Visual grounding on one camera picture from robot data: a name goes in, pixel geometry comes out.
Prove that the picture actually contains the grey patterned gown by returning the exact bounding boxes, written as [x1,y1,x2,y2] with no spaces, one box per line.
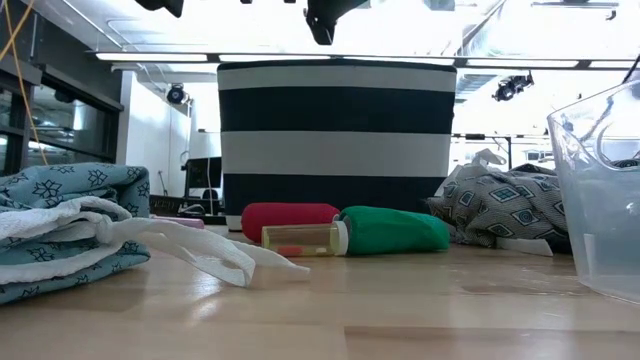
[425,148,573,258]

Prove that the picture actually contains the navy white striped fabric basket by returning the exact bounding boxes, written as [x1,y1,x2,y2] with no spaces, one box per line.
[216,58,458,233]

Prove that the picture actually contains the green bandage roll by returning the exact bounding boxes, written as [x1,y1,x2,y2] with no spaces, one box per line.
[338,205,452,258]

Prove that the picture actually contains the clear plastic container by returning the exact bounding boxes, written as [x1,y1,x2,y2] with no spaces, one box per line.
[546,79,640,306]

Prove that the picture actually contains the dark computer monitor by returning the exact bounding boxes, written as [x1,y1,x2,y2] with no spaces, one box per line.
[183,156,223,200]

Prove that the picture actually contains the yellow white-capped pill bottle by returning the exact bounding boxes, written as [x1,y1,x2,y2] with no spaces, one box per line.
[261,220,350,259]

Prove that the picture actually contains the yellow extension cord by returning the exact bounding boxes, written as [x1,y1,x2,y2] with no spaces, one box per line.
[0,0,50,167]

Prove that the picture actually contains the red bandage roll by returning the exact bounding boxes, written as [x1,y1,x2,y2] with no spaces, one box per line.
[241,202,342,245]

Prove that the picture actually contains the pink medicine container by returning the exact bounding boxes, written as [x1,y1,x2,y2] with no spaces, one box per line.
[151,214,206,230]

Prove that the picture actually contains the black ceiling camera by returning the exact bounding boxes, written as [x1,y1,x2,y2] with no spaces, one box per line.
[492,71,535,103]
[165,83,188,106]

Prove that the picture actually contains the teal patterned gown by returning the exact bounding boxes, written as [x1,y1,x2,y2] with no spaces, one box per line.
[0,162,312,307]

